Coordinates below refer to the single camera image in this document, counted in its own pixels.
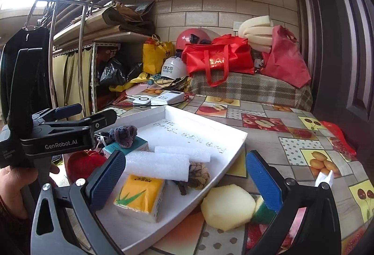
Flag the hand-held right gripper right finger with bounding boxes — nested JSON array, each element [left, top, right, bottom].
[[245, 150, 342, 255]]

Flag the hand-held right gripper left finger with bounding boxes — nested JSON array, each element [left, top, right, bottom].
[[31, 150, 127, 255]]

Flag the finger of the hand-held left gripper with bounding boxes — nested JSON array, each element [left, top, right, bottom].
[[68, 109, 118, 134], [32, 103, 83, 124]]

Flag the yellow tissue pack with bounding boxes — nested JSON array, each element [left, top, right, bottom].
[[113, 174, 167, 223]]

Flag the white foam block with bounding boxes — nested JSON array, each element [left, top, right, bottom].
[[154, 145, 211, 163], [125, 150, 191, 181]]

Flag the brown braided rope toy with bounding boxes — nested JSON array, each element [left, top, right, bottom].
[[175, 161, 211, 195]]

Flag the white tray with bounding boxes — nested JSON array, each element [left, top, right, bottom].
[[95, 105, 248, 254]]

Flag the person's left forearm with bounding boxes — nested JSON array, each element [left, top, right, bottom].
[[0, 193, 33, 255]]

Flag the person's left hand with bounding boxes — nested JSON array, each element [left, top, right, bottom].
[[0, 164, 60, 204]]

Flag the grey knitted scrunchie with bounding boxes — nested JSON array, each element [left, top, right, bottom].
[[99, 125, 138, 148]]

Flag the red knitted apple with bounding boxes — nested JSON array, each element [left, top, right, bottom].
[[67, 150, 107, 182]]

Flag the green and yellow sponge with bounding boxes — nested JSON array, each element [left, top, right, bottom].
[[251, 195, 277, 223]]

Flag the metal shelf with yellow curtain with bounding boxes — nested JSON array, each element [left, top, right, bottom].
[[51, 41, 122, 115]]

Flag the cream foam sponge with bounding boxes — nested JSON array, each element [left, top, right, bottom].
[[201, 185, 256, 229]]

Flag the teal tissue pack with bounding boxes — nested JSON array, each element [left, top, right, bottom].
[[102, 136, 149, 156]]

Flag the metal clothes rack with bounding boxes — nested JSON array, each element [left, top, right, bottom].
[[26, 0, 97, 118]]

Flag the black plastic bag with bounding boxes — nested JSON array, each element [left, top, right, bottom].
[[99, 58, 127, 86]]

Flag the fruit printed tablecloth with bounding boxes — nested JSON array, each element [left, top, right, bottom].
[[96, 91, 374, 255]]

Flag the white remote control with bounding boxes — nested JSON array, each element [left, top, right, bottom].
[[150, 91, 184, 106]]

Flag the yellow bag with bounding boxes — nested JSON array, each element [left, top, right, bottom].
[[142, 36, 175, 75]]

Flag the red plastic bag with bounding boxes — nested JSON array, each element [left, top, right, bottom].
[[320, 121, 357, 156]]

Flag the white helmet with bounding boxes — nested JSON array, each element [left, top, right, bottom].
[[161, 56, 189, 80]]

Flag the wooden boards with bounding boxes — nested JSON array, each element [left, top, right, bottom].
[[53, 6, 155, 45]]

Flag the plaid covered bench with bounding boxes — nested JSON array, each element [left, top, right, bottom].
[[190, 69, 313, 112]]

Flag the brown folded bags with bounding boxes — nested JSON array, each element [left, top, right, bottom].
[[102, 0, 156, 36]]

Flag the red nonwoven bag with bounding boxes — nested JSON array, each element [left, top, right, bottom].
[[260, 25, 312, 89]]

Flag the red helmet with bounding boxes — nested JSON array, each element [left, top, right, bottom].
[[175, 27, 212, 51]]

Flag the cream foam sheets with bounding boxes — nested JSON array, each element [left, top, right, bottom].
[[238, 15, 275, 54]]

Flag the dark maroon door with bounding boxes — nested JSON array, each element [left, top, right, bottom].
[[288, 0, 374, 138]]

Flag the red bag with handles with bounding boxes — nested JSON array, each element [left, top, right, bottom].
[[181, 34, 256, 87]]

